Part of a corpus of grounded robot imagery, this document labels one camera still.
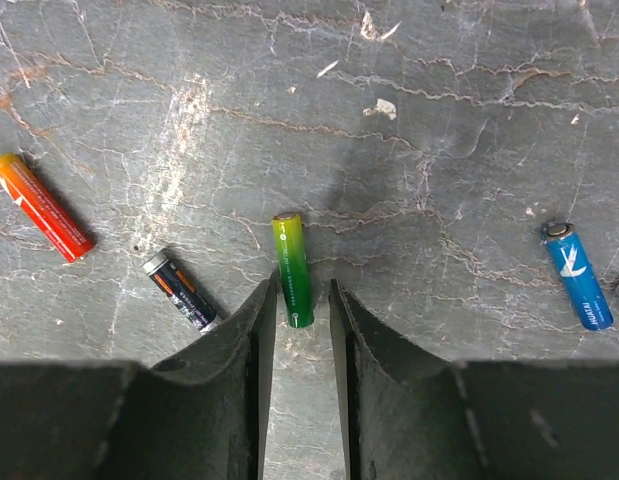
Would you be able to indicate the green battery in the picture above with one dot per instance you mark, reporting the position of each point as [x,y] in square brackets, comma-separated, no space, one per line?
[293,269]

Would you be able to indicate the black battery centre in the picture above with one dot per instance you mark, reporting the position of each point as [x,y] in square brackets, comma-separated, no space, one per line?
[181,292]

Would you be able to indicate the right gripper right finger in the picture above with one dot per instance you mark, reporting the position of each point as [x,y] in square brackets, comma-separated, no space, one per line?
[406,413]

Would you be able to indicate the blue battery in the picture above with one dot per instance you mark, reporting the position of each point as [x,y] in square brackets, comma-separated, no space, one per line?
[577,275]

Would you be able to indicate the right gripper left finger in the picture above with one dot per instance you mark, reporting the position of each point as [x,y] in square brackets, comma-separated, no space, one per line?
[201,413]

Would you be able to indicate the red orange battery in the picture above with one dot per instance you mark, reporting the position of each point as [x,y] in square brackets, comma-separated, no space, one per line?
[28,193]

